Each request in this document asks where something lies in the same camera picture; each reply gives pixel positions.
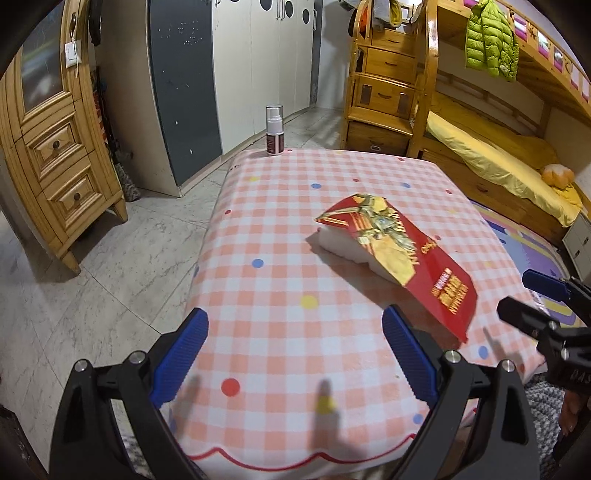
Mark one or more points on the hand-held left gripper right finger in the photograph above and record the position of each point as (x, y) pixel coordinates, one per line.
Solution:
(408, 355)

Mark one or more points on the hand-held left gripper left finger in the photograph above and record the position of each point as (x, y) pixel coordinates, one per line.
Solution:
(180, 350)

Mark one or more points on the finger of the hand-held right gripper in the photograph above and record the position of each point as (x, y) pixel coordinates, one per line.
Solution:
(545, 282)
(521, 316)

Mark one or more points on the red gold printed package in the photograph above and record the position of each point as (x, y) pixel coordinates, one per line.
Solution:
(429, 272)

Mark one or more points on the person's right hand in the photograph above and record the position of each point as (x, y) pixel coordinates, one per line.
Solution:
(569, 410)

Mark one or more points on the colourful oval rug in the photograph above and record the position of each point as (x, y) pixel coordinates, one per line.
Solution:
(521, 244)

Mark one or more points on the grey knitted cloth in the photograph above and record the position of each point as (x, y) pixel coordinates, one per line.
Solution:
(540, 406)

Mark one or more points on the grey nightstand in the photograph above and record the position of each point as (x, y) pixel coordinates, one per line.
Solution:
(577, 237)

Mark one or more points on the orange plush pillow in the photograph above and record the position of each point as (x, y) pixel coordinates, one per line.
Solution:
(557, 175)

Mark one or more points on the yellow bed sheet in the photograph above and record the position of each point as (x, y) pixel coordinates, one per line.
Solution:
(485, 170)

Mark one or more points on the yellow blanket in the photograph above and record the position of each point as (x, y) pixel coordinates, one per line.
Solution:
(531, 147)

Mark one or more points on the pink checkered tablecloth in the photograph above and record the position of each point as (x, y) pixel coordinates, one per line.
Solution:
(286, 258)

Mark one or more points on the grey bag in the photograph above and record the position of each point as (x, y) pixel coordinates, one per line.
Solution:
(127, 180)

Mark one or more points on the wooden bunk bed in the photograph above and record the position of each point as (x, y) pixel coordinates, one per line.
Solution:
(545, 78)

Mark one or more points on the wooden cabinet with drawers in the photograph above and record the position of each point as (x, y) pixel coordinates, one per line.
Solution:
(55, 152)

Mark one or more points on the white spray bottle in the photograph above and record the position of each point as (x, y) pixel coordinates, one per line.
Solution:
(274, 134)

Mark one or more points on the green puffer jacket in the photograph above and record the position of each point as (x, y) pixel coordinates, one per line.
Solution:
(491, 39)

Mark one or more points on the wooden staircase drawers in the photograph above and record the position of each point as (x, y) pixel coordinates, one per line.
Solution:
(383, 92)

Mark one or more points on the white wardrobe with dark dots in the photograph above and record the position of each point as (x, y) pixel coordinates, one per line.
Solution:
(240, 83)

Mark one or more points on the clothes pile on staircase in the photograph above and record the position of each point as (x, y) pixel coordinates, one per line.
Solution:
(385, 11)

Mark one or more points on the white hanging switch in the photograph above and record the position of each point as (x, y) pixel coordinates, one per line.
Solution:
(72, 54)

